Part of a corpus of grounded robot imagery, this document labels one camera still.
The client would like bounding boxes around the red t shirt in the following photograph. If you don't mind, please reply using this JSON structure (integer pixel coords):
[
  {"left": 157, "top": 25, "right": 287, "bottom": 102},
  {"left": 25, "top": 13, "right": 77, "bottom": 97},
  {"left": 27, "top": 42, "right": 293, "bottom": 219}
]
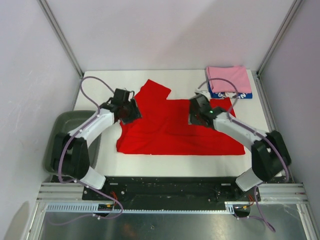
[{"left": 116, "top": 79, "right": 245, "bottom": 156}]

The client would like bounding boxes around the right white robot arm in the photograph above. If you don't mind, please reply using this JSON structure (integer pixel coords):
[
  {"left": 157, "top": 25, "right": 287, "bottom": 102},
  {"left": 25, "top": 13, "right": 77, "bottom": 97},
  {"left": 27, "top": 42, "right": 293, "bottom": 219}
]
[{"left": 188, "top": 93, "right": 292, "bottom": 201}]

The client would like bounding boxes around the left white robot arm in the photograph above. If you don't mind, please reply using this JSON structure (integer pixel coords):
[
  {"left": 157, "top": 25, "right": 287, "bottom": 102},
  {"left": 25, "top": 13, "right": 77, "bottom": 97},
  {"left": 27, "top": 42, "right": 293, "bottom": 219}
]
[{"left": 50, "top": 88, "right": 142, "bottom": 200}]

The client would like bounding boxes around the folded blue printed t shirt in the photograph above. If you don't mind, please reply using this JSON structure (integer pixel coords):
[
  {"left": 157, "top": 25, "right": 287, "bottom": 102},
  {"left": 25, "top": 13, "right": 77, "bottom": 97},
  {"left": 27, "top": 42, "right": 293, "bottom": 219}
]
[{"left": 206, "top": 74, "right": 253, "bottom": 99}]

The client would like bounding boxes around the folded pink t shirt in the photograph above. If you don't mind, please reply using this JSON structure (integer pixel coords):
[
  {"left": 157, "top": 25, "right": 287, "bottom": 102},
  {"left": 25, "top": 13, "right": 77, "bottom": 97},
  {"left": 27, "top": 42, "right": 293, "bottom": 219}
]
[{"left": 205, "top": 65, "right": 252, "bottom": 94}]

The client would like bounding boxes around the dark green plastic bin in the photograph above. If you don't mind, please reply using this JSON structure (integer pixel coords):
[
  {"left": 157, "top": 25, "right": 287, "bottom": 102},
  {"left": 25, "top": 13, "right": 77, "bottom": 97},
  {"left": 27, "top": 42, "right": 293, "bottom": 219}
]
[{"left": 43, "top": 110, "right": 95, "bottom": 175}]

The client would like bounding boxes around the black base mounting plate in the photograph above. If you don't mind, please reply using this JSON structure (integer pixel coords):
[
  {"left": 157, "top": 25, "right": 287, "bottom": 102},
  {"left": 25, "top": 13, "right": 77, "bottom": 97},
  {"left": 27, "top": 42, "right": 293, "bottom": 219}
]
[{"left": 82, "top": 176, "right": 261, "bottom": 210}]

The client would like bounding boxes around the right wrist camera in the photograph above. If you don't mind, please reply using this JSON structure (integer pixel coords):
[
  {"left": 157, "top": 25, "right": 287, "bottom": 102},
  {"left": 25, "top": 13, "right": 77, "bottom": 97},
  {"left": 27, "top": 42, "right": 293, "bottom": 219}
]
[{"left": 195, "top": 88, "right": 211, "bottom": 100}]

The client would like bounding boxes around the right aluminium table rail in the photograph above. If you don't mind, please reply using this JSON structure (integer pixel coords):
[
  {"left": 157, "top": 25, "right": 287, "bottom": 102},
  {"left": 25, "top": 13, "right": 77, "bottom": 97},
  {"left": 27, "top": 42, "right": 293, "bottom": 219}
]
[{"left": 254, "top": 74, "right": 288, "bottom": 173}]

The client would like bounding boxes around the grey slotted cable duct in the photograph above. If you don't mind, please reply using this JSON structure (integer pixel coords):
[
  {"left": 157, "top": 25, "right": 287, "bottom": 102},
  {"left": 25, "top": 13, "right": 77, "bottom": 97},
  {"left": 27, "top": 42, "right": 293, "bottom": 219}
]
[{"left": 45, "top": 201, "right": 249, "bottom": 214}]

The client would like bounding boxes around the left aluminium frame post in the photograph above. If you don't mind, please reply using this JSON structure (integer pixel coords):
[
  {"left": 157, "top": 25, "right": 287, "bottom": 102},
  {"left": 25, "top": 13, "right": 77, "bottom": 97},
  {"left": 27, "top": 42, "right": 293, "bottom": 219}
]
[{"left": 37, "top": 0, "right": 84, "bottom": 77}]

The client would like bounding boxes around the aluminium frame post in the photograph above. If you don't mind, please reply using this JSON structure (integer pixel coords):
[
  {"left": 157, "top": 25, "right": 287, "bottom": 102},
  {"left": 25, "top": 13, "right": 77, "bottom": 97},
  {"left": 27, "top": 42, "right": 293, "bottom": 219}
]
[
  {"left": 256, "top": 0, "right": 305, "bottom": 76},
  {"left": 37, "top": 0, "right": 84, "bottom": 77}
]

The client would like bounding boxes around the right aluminium frame post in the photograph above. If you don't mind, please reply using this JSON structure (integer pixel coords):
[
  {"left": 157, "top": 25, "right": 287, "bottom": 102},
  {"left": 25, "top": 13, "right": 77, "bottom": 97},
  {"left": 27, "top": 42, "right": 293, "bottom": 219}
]
[{"left": 256, "top": 0, "right": 305, "bottom": 76}]

